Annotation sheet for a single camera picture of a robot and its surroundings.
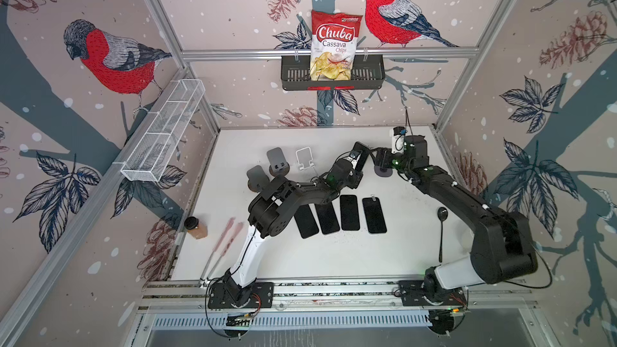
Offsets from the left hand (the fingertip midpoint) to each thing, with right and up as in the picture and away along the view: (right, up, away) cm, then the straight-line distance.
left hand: (360, 165), depth 97 cm
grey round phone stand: (+12, -4, +7) cm, 14 cm away
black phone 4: (0, +4, -7) cm, 8 cm away
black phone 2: (-5, -21, -3) cm, 21 cm away
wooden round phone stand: (-35, +1, +3) cm, 35 cm away
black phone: (-22, -22, -5) cm, 31 cm away
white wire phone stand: (-23, +3, +2) cm, 23 cm away
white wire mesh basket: (-70, +5, -26) cm, 75 cm away
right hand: (+5, +7, -8) cm, 12 cm away
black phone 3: (+4, -19, -6) cm, 20 cm away
